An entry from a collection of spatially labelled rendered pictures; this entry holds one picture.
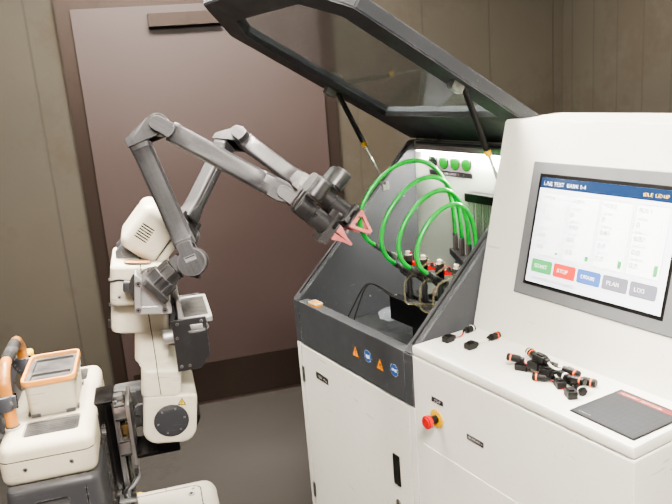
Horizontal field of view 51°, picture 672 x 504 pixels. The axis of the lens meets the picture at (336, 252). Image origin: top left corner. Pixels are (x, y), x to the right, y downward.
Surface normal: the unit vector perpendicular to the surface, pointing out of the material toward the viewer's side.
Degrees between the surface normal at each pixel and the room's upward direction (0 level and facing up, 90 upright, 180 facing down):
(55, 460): 90
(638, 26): 90
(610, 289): 76
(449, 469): 90
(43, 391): 92
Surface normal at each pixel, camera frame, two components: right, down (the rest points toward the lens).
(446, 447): -0.85, 0.19
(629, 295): -0.85, -0.05
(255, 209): 0.26, 0.22
